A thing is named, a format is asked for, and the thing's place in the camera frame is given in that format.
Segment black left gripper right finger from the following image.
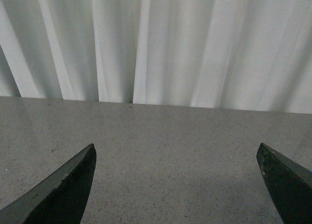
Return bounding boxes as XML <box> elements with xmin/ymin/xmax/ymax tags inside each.
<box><xmin>256</xmin><ymin>143</ymin><xmax>312</xmax><ymax>224</ymax></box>

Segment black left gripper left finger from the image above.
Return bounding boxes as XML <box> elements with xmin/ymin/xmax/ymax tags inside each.
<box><xmin>0</xmin><ymin>144</ymin><xmax>97</xmax><ymax>224</ymax></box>

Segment white curtain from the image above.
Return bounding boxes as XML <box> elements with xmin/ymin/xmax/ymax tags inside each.
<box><xmin>0</xmin><ymin>0</ymin><xmax>312</xmax><ymax>113</ymax></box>

